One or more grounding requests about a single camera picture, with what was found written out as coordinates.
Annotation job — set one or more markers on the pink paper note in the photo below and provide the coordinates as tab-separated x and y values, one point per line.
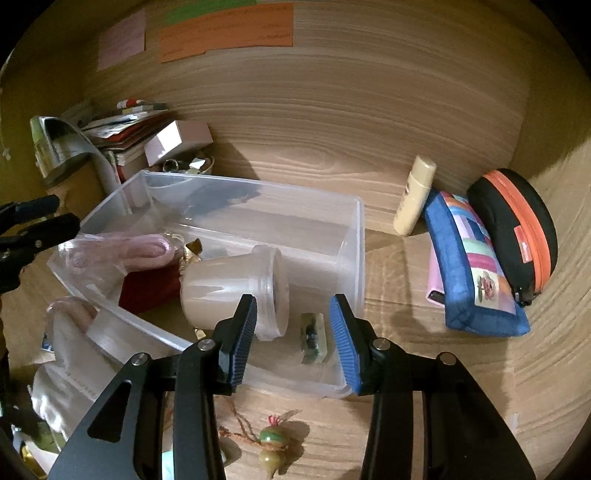
122	39

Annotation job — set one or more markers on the blue patchwork pouch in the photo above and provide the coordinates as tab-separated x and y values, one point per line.
461	258

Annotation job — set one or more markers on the bowl of trinkets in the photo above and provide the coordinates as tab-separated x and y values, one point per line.
189	165

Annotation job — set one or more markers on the cream lotion bottle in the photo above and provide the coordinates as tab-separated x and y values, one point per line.
413	198

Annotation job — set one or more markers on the black case with orange zipper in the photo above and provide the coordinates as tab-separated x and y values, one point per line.
512	221

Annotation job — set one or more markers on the gold wrapped trinket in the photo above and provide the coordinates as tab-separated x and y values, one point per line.
192	251

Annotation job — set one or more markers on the pink soft cloth item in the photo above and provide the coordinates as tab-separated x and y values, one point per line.
143	249

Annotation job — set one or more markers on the orange paper note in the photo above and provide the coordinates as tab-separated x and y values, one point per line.
221	34

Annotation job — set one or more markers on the white plastic bag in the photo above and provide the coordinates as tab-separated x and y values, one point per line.
60	387

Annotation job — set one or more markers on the silver shoe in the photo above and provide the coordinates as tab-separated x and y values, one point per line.
62	143

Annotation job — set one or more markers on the pink flat case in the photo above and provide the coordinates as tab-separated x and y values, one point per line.
435	277

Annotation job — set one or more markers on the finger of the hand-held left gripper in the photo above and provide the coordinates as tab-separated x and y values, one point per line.
46	230
32	206

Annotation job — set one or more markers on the red cloth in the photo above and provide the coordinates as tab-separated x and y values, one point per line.
152	290

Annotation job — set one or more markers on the green paper note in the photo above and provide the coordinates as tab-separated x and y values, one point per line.
203	14

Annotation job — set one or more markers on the pink cardboard box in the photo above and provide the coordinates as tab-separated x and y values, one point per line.
178	138

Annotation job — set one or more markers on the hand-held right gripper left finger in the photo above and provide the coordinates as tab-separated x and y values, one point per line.
244	341

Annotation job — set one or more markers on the green bead pendant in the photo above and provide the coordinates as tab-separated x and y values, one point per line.
272	438

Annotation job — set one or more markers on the stack of books and papers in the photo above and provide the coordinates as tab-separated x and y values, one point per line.
124	134

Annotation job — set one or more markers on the green item in clear packet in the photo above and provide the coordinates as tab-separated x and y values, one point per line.
314	337

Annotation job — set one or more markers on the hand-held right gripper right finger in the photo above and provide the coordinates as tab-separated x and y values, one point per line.
344	341

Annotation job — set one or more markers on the clear plastic container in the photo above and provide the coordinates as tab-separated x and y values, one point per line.
300	217

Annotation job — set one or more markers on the beige plastic jar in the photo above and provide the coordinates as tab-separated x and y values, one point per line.
217	286

